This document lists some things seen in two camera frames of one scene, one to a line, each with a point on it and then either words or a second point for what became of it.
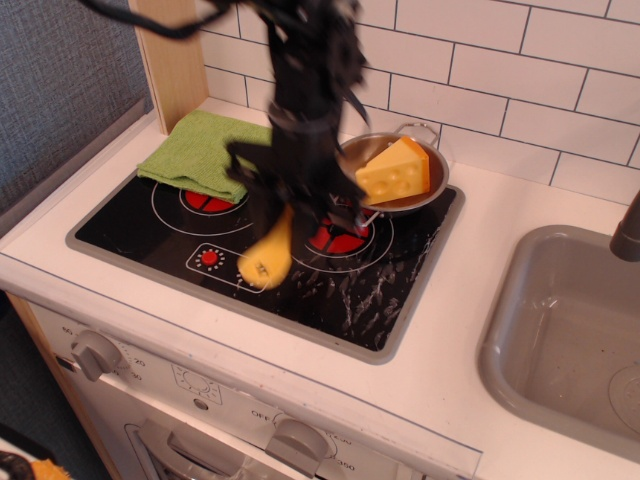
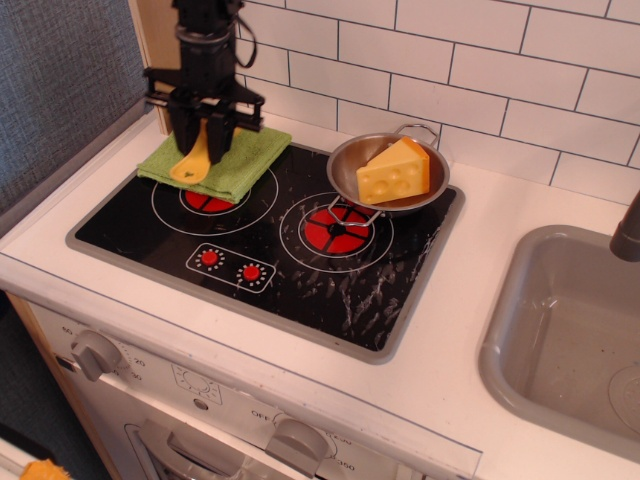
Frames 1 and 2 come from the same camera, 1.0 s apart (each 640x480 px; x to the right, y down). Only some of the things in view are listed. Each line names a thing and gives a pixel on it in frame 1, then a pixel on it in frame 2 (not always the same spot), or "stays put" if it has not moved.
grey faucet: [625, 242] stays put
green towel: [195, 154] stays put
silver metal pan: [358, 150] stays put
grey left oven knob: [96, 354] stays put
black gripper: [300, 167] -> [206, 78]
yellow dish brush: [267, 263] -> [194, 166]
